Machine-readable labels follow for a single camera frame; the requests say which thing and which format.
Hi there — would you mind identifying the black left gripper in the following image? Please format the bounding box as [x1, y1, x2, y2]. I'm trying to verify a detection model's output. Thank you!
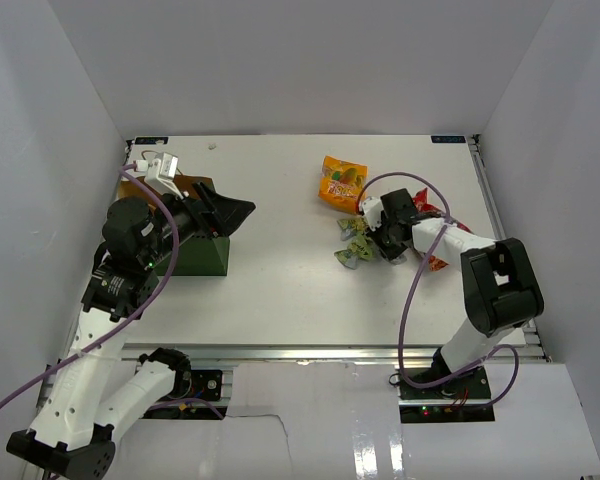
[140, 179, 255, 267]

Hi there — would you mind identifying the large red candy bag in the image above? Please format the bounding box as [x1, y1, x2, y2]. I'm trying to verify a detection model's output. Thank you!
[412, 188, 472, 272]

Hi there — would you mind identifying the silver candy packet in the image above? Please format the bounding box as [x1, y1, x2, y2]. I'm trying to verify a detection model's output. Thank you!
[388, 253, 407, 265]

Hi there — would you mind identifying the green candy packet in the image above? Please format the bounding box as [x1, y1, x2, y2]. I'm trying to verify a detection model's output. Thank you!
[337, 216, 368, 241]
[334, 234, 375, 270]

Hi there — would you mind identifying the orange snack bag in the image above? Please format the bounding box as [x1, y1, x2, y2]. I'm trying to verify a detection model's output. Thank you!
[318, 156, 368, 214]

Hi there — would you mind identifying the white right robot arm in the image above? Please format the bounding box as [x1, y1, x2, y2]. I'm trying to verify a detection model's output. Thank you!
[359, 189, 544, 399]

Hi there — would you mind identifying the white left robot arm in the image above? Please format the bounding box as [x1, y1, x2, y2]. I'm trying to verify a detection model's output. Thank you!
[6, 182, 256, 479]

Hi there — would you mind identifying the blue table corner label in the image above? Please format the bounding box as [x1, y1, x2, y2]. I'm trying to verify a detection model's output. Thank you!
[431, 135, 466, 144]

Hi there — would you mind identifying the blue left corner label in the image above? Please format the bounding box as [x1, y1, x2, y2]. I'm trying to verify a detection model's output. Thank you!
[133, 136, 169, 146]

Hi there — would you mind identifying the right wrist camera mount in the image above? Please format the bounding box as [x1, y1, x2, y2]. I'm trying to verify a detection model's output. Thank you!
[359, 197, 384, 231]

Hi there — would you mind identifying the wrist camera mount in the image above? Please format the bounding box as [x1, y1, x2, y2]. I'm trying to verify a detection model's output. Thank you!
[359, 197, 384, 231]
[135, 150, 188, 200]

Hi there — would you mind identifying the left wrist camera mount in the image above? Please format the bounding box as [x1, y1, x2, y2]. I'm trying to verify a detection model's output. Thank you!
[135, 150, 188, 200]

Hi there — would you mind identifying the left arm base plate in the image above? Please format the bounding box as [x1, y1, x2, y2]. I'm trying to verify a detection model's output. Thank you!
[177, 369, 227, 420]

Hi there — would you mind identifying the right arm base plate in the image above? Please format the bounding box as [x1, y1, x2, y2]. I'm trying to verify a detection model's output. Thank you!
[388, 367, 495, 424]

